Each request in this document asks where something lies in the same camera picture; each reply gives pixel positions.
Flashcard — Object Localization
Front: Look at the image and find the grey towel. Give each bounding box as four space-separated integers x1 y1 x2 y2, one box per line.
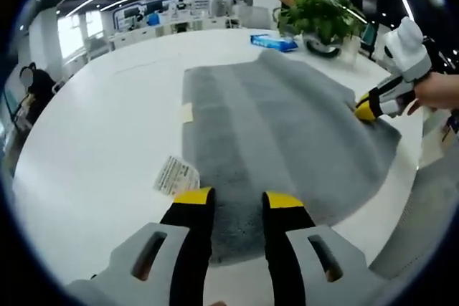
181 49 402 267

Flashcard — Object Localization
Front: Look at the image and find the person's right hand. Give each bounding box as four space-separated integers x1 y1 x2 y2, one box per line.
407 71 459 117

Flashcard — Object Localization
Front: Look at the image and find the clear glass container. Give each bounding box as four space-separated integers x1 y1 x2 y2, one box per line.
340 36 361 66

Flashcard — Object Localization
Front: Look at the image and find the white black plant pot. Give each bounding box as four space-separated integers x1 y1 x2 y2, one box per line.
303 32 342 59

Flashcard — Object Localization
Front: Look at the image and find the green potted plant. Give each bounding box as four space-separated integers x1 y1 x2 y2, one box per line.
277 0 367 46

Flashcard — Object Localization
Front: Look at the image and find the white printed paper label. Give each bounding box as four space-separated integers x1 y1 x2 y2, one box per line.
153 155 201 196

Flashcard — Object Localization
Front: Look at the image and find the blue wet wipes packet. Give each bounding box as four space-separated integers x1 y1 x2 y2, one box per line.
250 33 299 52

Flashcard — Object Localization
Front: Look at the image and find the beige tape piece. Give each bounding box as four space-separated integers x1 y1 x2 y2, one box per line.
180 103 195 124

